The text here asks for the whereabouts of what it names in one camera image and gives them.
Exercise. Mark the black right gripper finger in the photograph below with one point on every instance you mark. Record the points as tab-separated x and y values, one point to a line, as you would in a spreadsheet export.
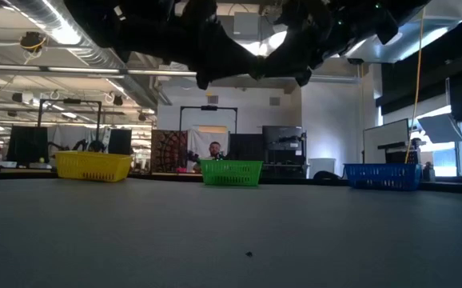
287	67
291	48

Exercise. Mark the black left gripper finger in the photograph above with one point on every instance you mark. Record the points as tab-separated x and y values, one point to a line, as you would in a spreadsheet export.
235	69
231	46

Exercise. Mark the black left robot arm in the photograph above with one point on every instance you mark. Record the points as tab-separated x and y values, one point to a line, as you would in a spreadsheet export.
95	20

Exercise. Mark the ceiling light panel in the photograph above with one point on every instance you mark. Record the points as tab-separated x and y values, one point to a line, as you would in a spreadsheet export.
251	47

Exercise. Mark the grey ceiling box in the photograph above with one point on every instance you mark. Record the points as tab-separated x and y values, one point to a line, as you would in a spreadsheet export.
246	25

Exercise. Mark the horizontal metal pipe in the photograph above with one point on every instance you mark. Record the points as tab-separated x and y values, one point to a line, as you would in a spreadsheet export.
155	73

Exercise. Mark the white ceiling air unit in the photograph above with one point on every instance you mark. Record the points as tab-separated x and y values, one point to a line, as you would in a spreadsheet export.
415	40

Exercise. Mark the black equipment rack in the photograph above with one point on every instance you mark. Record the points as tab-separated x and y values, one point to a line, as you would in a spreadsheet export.
285	138

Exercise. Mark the white cloth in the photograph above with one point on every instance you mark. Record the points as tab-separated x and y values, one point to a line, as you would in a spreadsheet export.
75	133
199	138

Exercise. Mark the black panel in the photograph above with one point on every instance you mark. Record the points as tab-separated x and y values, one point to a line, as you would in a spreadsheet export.
247	146

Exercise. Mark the person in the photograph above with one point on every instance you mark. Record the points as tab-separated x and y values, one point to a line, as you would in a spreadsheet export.
215	149

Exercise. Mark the patterned tapestry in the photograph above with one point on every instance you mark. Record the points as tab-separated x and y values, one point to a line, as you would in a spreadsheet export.
169	146

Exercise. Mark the green plastic basket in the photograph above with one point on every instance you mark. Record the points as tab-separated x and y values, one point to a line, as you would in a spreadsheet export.
231	173

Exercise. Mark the white bin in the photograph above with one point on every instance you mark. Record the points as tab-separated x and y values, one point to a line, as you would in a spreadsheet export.
322	166

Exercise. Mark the pink object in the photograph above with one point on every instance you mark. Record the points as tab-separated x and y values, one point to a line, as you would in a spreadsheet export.
181	170

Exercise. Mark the whiteboard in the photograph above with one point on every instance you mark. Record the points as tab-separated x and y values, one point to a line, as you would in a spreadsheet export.
385	138

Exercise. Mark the black monitor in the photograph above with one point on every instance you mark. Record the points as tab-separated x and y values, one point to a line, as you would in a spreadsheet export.
27	144
120	141

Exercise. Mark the white angled lamp panel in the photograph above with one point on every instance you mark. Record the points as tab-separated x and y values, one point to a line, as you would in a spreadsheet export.
440	128

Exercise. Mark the blue plastic basket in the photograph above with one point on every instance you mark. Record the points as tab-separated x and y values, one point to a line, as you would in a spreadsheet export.
379	176

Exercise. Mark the yellow plastic basket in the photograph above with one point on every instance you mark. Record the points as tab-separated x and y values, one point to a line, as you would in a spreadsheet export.
91	166

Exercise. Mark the dark bottle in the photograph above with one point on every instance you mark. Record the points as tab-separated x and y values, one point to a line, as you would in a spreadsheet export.
428	174

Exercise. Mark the grey wall vent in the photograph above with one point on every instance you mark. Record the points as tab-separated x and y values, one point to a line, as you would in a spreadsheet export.
275	101
212	99

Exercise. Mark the black gantry frame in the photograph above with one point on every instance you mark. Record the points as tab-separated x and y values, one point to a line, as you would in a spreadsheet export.
71	101
209	108

